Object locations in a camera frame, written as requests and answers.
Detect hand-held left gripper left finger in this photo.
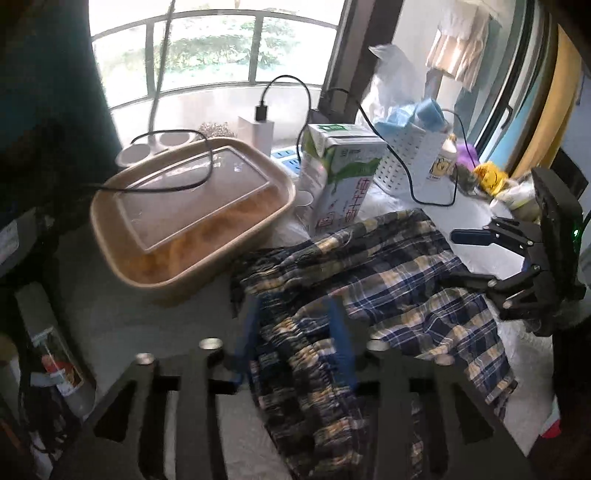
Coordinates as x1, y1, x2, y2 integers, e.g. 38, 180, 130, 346
51, 295, 260, 480

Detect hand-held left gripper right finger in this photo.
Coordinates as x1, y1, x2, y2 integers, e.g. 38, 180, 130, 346
324, 295, 536, 480

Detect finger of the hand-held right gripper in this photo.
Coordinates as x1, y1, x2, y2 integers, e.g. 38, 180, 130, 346
438, 264, 551, 309
450, 218, 543, 260

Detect blue yellow plaid pants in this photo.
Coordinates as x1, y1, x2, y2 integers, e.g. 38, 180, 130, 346
229, 209, 519, 480

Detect white printed paper package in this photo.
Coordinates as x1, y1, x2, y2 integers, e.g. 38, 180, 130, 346
488, 178, 542, 223

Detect yellow plush toy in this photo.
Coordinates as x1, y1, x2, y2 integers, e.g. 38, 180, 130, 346
471, 161, 512, 193

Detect purple cloth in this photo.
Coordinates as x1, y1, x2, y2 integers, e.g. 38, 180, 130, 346
455, 142, 482, 169

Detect white plastic lattice basket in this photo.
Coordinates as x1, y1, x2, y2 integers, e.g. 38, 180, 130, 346
372, 122, 456, 195

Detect blue rolled bags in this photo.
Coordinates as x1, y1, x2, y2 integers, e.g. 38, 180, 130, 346
373, 99, 452, 138

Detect yellow curtain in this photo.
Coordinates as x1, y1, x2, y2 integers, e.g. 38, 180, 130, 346
521, 28, 583, 182

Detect beige tub with clear lid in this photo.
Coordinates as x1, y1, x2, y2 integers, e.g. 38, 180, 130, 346
89, 136, 297, 306

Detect green white milk carton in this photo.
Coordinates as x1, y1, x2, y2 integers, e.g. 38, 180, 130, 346
297, 123, 388, 237

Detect white plastic bag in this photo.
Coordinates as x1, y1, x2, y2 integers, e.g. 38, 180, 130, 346
364, 43, 431, 136

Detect white blue power strip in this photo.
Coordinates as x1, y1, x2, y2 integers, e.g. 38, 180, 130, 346
270, 147, 304, 180

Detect box with red label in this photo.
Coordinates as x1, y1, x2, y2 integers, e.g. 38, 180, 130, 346
15, 281, 99, 418

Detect hanging light clothing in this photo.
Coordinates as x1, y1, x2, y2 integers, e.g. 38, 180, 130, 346
424, 7, 491, 92

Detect white charger block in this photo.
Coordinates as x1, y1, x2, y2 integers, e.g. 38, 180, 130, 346
237, 105, 276, 154

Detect white round cup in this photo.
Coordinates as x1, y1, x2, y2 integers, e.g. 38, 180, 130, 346
117, 143, 151, 168
154, 130, 198, 149

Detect balcony railing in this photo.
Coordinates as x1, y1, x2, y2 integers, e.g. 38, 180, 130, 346
89, 13, 343, 112

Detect thin grey pole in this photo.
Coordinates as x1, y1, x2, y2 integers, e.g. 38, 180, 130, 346
148, 0, 177, 140

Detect teal curtain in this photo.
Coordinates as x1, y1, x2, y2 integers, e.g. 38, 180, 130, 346
0, 0, 123, 167

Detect long black cable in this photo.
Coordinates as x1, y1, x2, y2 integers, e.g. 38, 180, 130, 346
295, 75, 460, 207

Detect black charging cable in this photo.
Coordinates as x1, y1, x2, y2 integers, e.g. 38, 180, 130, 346
69, 130, 219, 193

